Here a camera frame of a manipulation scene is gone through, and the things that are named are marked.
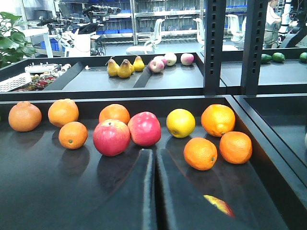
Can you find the pink-red apple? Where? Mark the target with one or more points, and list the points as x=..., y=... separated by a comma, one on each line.
x=145, y=129
x=111, y=137

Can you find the person in white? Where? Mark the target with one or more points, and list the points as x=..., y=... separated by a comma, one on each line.
x=272, y=26

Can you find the pink apple rear bin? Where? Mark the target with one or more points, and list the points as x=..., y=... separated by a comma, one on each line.
x=158, y=63

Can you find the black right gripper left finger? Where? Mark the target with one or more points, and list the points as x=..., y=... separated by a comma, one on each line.
x=127, y=201

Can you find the dark red apple upper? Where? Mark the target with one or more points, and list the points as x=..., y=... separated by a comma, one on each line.
x=220, y=204

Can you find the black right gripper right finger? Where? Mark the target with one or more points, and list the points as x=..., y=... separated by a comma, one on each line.
x=225, y=197

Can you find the black perforated upright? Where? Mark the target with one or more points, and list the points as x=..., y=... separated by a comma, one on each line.
x=254, y=34
x=214, y=21

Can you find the orange tangerine lower right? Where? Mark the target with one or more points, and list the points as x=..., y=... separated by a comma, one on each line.
x=235, y=147

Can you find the black perforated upright left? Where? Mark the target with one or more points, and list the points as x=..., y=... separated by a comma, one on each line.
x=214, y=21

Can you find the yellow round citrus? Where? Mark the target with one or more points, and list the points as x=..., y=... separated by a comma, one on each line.
x=180, y=123

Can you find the small orange near apples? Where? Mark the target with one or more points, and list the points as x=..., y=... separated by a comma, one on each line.
x=73, y=135

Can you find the pile of small red fruits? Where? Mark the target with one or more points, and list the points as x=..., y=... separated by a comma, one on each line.
x=38, y=83

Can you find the white perforated tray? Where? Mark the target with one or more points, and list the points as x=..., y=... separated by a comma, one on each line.
x=15, y=82

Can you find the pink-red apple left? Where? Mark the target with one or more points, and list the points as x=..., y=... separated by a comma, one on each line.
x=111, y=137

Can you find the orange tangerine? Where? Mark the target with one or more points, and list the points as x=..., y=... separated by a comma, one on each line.
x=200, y=153
x=235, y=147

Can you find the orange tangerine lower left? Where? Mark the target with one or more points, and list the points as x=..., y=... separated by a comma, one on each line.
x=200, y=153

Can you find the pink apple rear right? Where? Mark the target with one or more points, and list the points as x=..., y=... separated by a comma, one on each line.
x=187, y=59

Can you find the black perforated upright right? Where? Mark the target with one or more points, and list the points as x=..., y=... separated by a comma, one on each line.
x=254, y=34

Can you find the orange behind pink apples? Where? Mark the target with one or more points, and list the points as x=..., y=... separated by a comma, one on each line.
x=115, y=111

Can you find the brown-yellow pear group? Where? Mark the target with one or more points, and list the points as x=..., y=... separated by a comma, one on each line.
x=125, y=69

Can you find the large navel orange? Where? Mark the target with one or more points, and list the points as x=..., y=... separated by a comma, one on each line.
x=218, y=119

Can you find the knobbed orange mandarin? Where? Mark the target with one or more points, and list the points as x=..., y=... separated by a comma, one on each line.
x=24, y=117

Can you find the pink-red apple right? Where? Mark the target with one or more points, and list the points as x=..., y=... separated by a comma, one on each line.
x=145, y=129

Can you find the avocado cluster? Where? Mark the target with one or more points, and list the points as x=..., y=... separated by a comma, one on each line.
x=303, y=57

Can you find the avocado far left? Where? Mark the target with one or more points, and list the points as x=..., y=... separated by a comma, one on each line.
x=265, y=58

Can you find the white office chair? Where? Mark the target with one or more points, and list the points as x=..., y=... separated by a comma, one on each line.
x=151, y=45

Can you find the green potted plant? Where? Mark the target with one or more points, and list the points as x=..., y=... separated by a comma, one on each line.
x=14, y=45

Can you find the black wooden fruit display stand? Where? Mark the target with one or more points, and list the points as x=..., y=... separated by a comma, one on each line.
x=52, y=177

